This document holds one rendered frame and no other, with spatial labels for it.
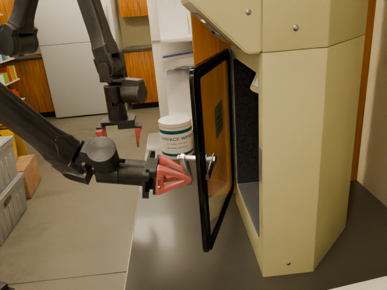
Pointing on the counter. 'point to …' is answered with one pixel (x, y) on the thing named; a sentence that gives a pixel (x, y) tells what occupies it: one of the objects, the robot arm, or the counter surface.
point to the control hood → (232, 21)
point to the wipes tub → (176, 135)
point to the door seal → (204, 141)
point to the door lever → (186, 165)
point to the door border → (201, 144)
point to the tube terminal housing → (304, 128)
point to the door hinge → (232, 115)
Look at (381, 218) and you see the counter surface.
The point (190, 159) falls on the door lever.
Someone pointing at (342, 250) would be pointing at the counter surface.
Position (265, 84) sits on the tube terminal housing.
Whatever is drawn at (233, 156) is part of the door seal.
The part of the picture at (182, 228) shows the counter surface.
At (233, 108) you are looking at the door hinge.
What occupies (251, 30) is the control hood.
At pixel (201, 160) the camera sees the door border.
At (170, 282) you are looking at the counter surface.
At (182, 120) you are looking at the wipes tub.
